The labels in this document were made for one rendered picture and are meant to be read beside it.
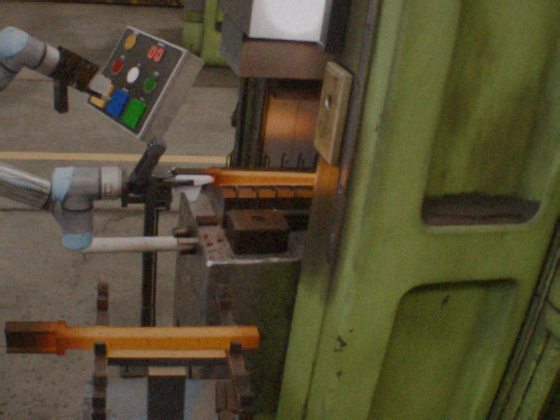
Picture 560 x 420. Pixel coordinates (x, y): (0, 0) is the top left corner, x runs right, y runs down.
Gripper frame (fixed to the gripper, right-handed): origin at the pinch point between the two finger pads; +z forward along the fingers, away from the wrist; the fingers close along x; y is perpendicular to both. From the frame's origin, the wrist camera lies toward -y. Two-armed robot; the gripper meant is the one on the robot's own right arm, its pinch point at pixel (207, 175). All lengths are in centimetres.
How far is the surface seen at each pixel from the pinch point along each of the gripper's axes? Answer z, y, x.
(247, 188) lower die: 9.0, 2.0, 3.0
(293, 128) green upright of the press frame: 25.8, -5.1, -18.5
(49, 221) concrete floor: -42, 101, -169
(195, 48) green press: 89, 90, -502
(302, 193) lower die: 21.5, 2.0, 5.8
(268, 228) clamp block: 9.7, 3.5, 19.6
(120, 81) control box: -16, -5, -58
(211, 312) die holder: -1.5, 22.6, 22.1
